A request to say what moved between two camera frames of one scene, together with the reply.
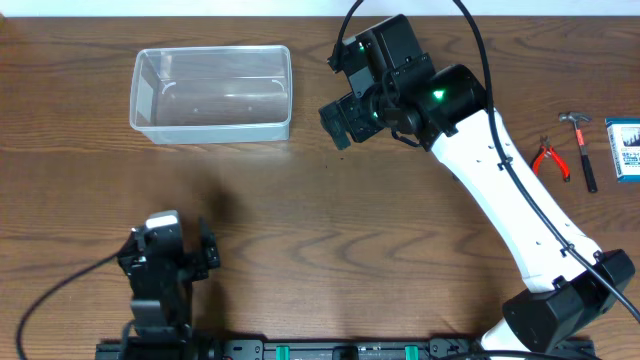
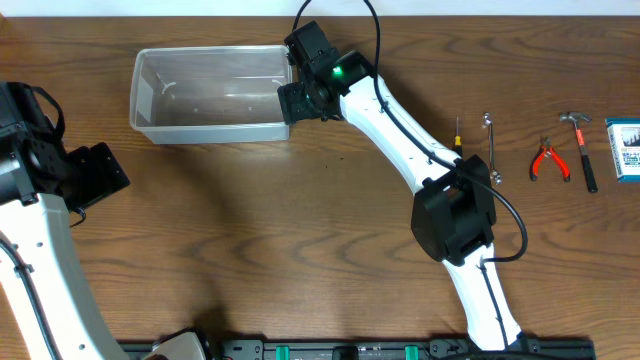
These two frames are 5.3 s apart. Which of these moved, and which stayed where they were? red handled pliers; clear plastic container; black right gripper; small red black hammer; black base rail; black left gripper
Moved: black right gripper; black left gripper
Stayed: small red black hammer; clear plastic container; black base rail; red handled pliers
